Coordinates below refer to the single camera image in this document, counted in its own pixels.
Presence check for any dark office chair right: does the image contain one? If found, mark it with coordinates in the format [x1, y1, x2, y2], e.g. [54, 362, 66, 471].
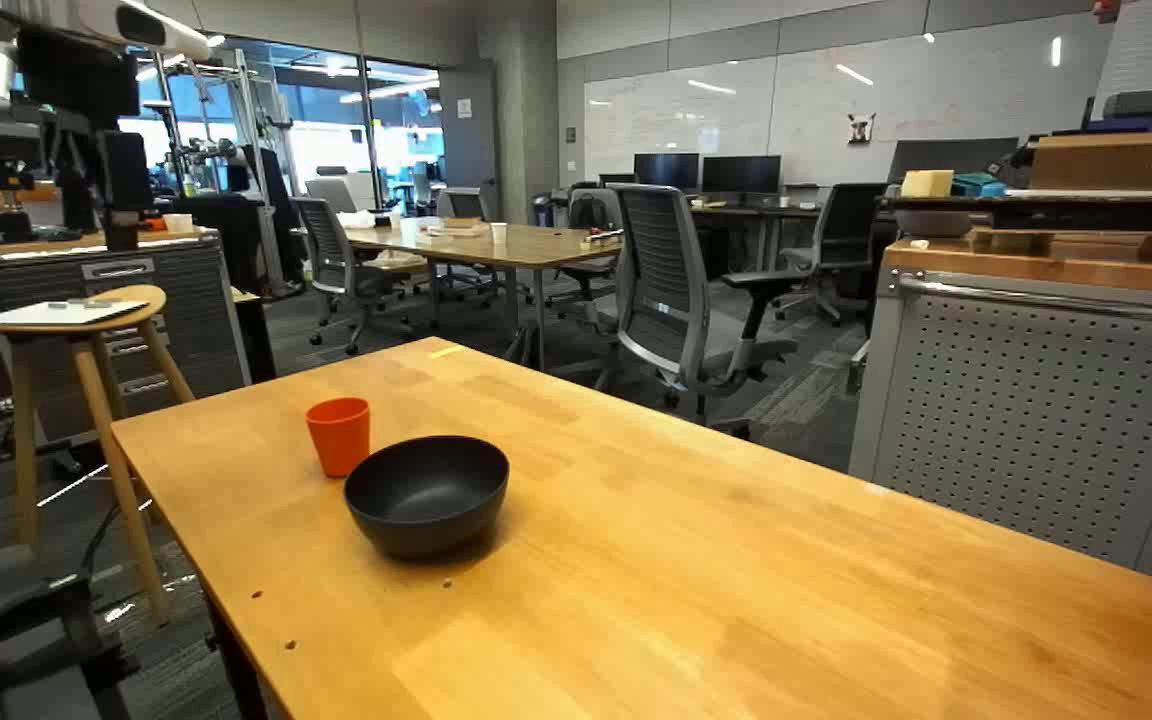
[780, 183, 884, 325]

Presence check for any grey office chair left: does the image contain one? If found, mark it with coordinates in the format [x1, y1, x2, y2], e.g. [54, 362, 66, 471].
[288, 193, 435, 357]

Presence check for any perforated grey metal cart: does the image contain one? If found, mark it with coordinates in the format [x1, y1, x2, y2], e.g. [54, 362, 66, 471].
[849, 238, 1152, 577]

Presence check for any black bowl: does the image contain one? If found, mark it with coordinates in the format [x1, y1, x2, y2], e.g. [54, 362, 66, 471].
[344, 437, 510, 565]

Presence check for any black computer monitor left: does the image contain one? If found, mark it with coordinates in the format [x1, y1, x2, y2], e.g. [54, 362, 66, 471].
[630, 152, 700, 193]

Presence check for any round wooden stool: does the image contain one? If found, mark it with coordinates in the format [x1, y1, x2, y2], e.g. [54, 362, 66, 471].
[0, 284, 193, 619]

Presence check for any black computer monitor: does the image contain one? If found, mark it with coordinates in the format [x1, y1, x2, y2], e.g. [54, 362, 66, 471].
[630, 152, 700, 193]
[702, 154, 780, 195]

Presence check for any orange plastic cup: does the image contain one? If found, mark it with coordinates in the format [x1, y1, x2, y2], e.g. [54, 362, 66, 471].
[308, 394, 369, 478]

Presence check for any wooden conference table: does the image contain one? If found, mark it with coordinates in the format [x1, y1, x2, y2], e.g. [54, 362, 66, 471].
[347, 214, 620, 368]

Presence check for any grey cabinet with labels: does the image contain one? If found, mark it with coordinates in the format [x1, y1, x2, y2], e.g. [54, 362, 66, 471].
[0, 231, 246, 440]

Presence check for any grey mesh office chair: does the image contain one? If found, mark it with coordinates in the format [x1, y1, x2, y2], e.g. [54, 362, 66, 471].
[598, 183, 803, 418]

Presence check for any black computer monitor right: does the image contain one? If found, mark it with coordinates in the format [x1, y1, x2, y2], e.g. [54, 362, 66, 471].
[702, 154, 780, 195]

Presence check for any white paper on stool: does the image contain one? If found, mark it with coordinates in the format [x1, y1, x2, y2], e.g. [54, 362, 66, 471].
[0, 299, 148, 330]

